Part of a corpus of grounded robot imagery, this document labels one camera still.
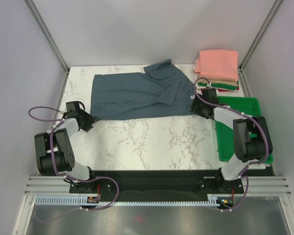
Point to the aluminium frame post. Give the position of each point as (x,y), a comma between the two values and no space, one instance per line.
(261,32)
(47,34)

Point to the folded green t-shirt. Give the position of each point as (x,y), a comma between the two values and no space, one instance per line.
(219,85)

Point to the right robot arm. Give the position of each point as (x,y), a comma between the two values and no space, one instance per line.
(251,138)

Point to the folded red t-shirt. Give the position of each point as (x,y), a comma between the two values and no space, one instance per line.
(227,90)

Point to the green plastic tray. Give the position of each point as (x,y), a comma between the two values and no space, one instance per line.
(248,105)

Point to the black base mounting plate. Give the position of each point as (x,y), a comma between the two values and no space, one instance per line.
(202,181)

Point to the left aluminium frame post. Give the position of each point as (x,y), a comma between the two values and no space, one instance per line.
(47,34)

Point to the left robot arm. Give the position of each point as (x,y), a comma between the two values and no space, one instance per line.
(54,152)

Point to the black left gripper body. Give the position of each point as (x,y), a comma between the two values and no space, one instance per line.
(87,120)

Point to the blue-grey t-shirt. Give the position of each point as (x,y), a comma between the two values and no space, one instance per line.
(162,90)

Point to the folded beige t-shirt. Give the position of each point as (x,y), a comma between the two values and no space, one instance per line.
(217,81)

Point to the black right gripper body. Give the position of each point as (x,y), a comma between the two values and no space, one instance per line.
(199,108)

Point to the folded salmon pink t-shirt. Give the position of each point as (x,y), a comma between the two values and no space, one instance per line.
(218,64)

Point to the right aluminium frame post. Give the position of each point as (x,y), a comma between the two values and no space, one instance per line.
(261,32)

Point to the white slotted cable duct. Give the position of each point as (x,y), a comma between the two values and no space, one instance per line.
(84,200)

